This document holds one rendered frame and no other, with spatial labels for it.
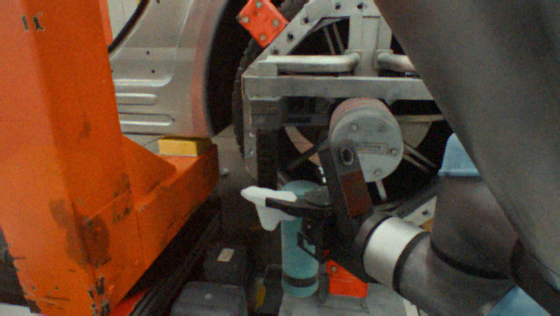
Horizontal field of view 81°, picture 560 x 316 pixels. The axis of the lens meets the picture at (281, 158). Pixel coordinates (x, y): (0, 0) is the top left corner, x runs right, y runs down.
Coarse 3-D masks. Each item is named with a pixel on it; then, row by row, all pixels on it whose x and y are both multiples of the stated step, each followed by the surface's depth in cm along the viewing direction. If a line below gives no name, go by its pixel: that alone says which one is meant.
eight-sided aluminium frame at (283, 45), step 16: (320, 0) 65; (336, 0) 65; (352, 0) 64; (368, 0) 64; (304, 16) 67; (320, 16) 66; (336, 16) 66; (368, 16) 65; (288, 32) 68; (304, 32) 68; (272, 48) 70; (288, 48) 69; (256, 64) 71; (256, 160) 79; (256, 176) 80; (432, 192) 79; (400, 208) 82; (416, 208) 77; (432, 208) 76; (416, 224) 78
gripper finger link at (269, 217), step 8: (248, 192) 47; (256, 192) 46; (264, 192) 46; (272, 192) 46; (280, 192) 46; (288, 192) 46; (256, 200) 46; (264, 200) 45; (264, 208) 47; (272, 208) 46; (264, 216) 47; (272, 216) 46; (280, 216) 46; (288, 216) 46; (264, 224) 47; (272, 224) 47
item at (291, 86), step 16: (256, 80) 54; (272, 80) 53; (288, 80) 53; (304, 80) 52; (320, 80) 52; (336, 80) 51; (352, 80) 51; (368, 80) 51; (384, 80) 50; (400, 80) 50; (416, 80) 49; (288, 96) 54; (304, 96) 53; (320, 96) 53; (336, 96) 52; (352, 96) 52; (368, 96) 51; (384, 96) 51; (400, 96) 51; (416, 96) 50
